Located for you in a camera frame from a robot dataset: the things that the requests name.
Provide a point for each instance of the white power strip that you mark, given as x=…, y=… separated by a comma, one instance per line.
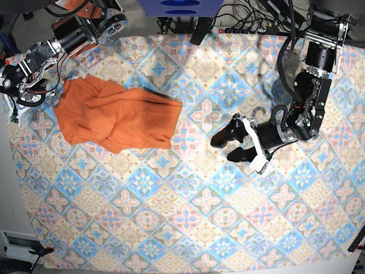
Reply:
x=236, y=30

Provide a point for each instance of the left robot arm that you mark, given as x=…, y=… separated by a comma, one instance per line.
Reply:
x=325, y=32

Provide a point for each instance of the black clamp right edge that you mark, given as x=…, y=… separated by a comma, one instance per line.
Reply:
x=356, y=243

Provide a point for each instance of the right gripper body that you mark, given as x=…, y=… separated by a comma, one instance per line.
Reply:
x=30, y=94

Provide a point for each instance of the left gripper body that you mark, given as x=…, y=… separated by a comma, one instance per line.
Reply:
x=271, y=135

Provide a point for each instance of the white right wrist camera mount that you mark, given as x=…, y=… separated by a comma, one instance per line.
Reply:
x=17, y=111

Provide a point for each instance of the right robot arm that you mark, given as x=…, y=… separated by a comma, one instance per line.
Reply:
x=82, y=25

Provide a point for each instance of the blue clamp bottom left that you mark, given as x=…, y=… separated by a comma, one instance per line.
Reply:
x=40, y=251

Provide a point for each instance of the patterned tile tablecloth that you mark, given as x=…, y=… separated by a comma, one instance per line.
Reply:
x=187, y=209

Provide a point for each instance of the orange T-shirt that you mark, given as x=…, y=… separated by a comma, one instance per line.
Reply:
x=116, y=118

